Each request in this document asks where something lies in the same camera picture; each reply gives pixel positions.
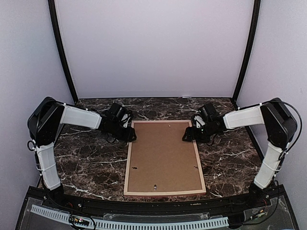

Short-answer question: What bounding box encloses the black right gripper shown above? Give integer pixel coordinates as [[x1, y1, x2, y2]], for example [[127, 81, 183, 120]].
[[182, 122, 218, 143]]

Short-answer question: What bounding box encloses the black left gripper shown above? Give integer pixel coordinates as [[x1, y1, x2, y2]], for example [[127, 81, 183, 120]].
[[107, 121, 136, 142]]

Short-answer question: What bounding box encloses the brown cardboard backing board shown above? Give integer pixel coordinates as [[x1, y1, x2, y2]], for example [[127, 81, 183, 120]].
[[126, 121, 202, 192]]

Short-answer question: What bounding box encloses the pink wooden picture frame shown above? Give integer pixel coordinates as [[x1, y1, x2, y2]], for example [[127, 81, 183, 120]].
[[123, 119, 207, 196]]

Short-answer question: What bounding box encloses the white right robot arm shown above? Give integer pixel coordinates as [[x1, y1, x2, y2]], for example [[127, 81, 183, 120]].
[[182, 98, 302, 190]]

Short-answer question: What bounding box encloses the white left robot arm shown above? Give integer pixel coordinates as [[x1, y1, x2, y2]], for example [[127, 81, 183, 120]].
[[27, 97, 137, 191]]

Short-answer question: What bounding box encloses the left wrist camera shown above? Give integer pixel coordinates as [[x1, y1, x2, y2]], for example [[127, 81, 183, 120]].
[[107, 103, 132, 123]]

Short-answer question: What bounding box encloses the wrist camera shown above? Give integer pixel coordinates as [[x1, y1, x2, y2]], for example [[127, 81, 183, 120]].
[[198, 103, 218, 122], [107, 103, 132, 123]]

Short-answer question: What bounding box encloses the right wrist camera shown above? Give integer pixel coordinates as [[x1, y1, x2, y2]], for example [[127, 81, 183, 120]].
[[198, 103, 218, 122]]

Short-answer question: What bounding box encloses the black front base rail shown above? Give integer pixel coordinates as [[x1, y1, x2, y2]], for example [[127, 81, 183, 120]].
[[26, 186, 277, 225]]

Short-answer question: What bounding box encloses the white slotted cable duct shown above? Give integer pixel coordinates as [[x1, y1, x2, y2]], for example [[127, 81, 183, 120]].
[[30, 205, 229, 230]]

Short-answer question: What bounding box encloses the right black corner post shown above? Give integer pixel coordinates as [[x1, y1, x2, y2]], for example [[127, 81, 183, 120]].
[[232, 0, 261, 102]]

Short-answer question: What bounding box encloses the black corner post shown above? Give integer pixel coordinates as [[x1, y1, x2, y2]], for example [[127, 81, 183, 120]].
[[232, 0, 261, 102], [47, 0, 79, 103]]

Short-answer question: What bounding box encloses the left black corner post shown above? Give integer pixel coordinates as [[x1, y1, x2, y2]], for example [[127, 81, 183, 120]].
[[47, 0, 79, 103]]

